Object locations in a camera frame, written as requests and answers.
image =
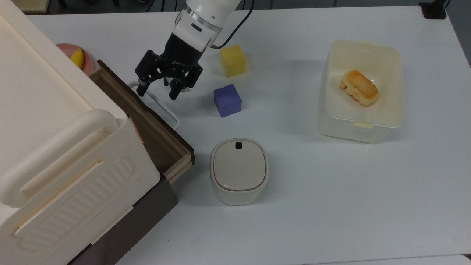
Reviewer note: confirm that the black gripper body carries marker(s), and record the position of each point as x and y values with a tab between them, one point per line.
180	55

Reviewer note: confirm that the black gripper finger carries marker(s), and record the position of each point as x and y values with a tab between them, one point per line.
187	81
149	66

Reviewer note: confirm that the dark wood drawer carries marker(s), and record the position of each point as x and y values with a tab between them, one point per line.
154	136

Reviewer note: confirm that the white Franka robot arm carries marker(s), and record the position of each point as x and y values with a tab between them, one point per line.
206	18

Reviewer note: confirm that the dark wood drawer cabinet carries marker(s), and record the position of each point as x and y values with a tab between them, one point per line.
147	213

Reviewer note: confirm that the cream open plastic bin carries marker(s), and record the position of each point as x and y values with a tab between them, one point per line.
386	73

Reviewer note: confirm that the panda figurine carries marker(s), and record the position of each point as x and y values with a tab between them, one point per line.
187	89

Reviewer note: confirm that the purple cube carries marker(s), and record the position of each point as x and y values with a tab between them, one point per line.
227	101

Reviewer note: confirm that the yellow cube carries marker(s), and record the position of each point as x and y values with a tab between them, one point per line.
233	60

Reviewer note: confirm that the pink plate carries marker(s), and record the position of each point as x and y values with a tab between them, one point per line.
88	62

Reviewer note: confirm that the yellow toy banana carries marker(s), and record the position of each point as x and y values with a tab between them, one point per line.
77	58

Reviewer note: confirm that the cream plastic storage cabinet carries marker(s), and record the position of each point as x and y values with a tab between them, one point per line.
55	129

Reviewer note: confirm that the beige box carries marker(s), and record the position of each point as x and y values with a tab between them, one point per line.
31	5

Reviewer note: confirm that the orange toy bread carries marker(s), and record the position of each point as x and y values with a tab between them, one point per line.
358	88

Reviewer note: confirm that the black stand base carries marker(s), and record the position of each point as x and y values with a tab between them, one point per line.
434	11

